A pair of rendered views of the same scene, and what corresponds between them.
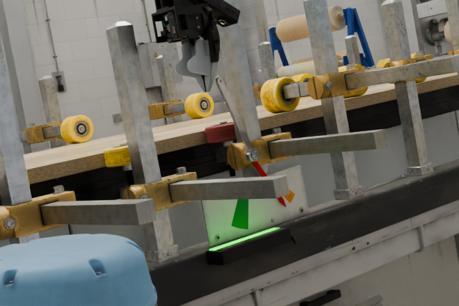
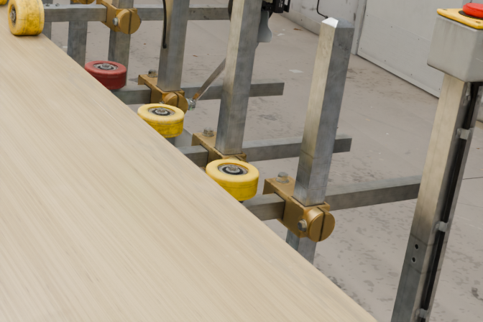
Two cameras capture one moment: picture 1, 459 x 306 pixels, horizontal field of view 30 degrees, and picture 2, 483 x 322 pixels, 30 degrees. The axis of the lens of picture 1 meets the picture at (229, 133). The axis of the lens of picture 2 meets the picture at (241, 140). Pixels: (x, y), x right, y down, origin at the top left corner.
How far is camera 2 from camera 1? 213 cm
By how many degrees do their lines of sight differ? 83
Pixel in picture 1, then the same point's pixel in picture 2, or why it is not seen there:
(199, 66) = (265, 35)
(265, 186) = (343, 143)
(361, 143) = (272, 90)
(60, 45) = not seen: outside the picture
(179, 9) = not seen: outside the picture
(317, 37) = not seen: outside the picture
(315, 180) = not seen: hidden behind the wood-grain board
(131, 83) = (251, 55)
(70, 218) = (353, 203)
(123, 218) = not seen: hidden behind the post
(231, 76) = (180, 26)
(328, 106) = (123, 39)
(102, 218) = (397, 196)
